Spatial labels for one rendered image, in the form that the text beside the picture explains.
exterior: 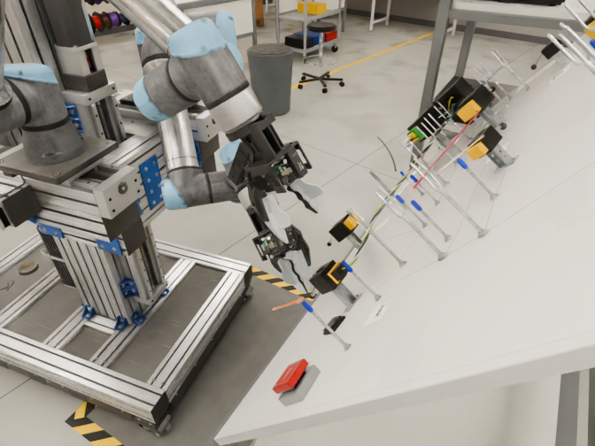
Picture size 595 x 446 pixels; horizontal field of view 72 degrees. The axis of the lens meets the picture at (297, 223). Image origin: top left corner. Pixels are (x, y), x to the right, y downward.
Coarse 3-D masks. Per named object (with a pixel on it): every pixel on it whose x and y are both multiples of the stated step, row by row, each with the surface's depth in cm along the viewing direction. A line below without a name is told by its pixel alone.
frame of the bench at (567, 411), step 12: (576, 372) 99; (564, 384) 96; (576, 384) 96; (564, 396) 94; (576, 396) 94; (564, 408) 92; (576, 408) 92; (564, 420) 89; (576, 420) 89; (564, 432) 87; (576, 432) 87; (564, 444) 85
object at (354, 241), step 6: (348, 216) 113; (336, 222) 117; (342, 222) 111; (336, 228) 113; (342, 228) 112; (348, 228) 111; (354, 228) 112; (330, 234) 115; (336, 234) 114; (342, 234) 113; (348, 234) 112; (354, 234) 115; (330, 240) 119; (336, 240) 115; (342, 240) 114; (348, 240) 115; (354, 240) 114; (360, 240) 115; (354, 246) 115
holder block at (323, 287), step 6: (330, 264) 77; (318, 270) 80; (324, 270) 76; (312, 276) 80; (318, 276) 76; (324, 276) 75; (312, 282) 80; (318, 282) 78; (324, 282) 76; (330, 282) 76; (318, 288) 80; (324, 288) 78; (330, 288) 76
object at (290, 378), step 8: (304, 360) 63; (288, 368) 65; (296, 368) 62; (304, 368) 62; (288, 376) 62; (296, 376) 61; (280, 384) 62; (288, 384) 60; (296, 384) 61; (280, 392) 62
